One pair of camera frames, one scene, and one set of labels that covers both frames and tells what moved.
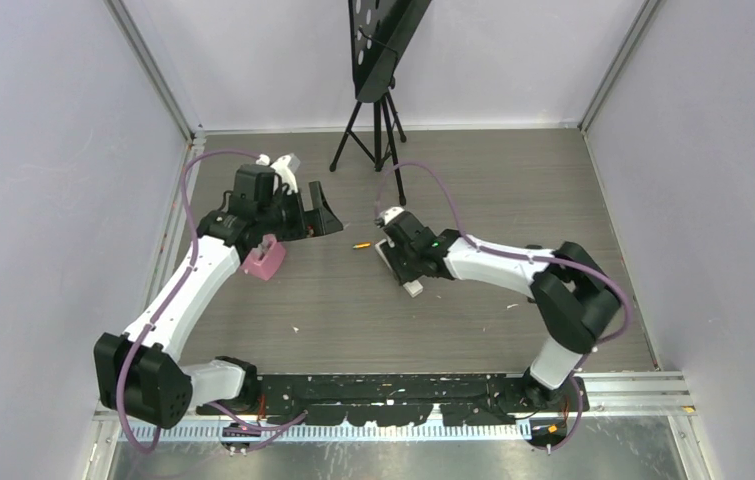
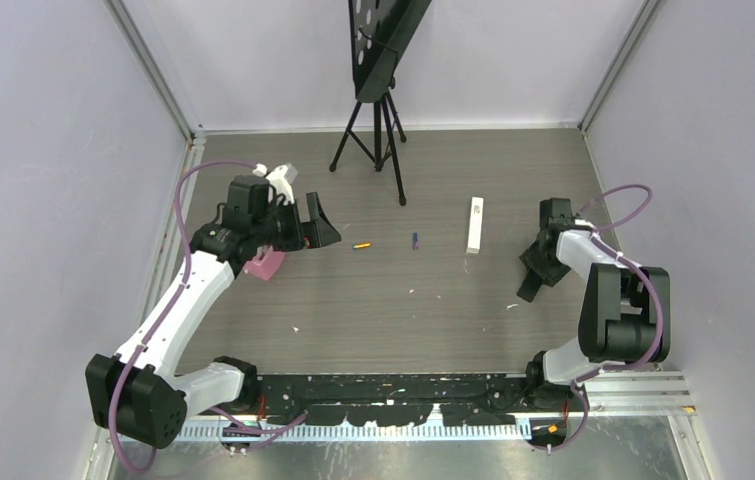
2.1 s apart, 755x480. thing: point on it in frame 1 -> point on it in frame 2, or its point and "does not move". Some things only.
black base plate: (397, 399) does not move
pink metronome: (265, 260) does not move
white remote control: (413, 288) -> (475, 230)
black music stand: (377, 34) does not move
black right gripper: (405, 275) -> (548, 275)
